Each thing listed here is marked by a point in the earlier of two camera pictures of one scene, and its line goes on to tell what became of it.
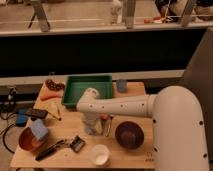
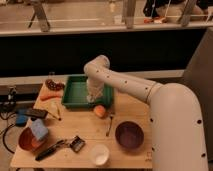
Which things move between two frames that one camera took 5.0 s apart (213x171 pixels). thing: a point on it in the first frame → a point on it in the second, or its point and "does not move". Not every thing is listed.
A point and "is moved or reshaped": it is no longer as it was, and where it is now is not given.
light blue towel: (93, 128) is moved or reshaped
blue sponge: (39, 128) does not move
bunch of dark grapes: (54, 86) does not move
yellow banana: (53, 108) does not move
